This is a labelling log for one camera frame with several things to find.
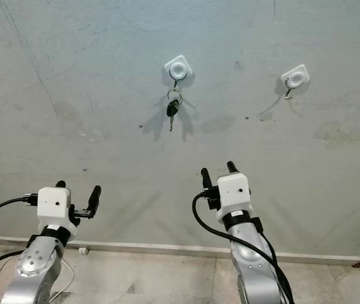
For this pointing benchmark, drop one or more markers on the white square wall hook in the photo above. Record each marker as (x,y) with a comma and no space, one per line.
(295,77)
(178,67)

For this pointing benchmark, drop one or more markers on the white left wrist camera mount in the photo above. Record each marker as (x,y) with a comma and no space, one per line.
(53,204)

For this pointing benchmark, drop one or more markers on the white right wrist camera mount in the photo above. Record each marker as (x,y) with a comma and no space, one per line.
(234,190)

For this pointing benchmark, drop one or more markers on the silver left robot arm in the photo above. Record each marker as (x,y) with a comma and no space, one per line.
(37,266)

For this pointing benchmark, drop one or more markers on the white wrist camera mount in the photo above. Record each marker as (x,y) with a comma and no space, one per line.
(53,204)
(234,190)

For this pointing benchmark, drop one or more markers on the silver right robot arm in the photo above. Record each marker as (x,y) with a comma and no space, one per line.
(253,259)

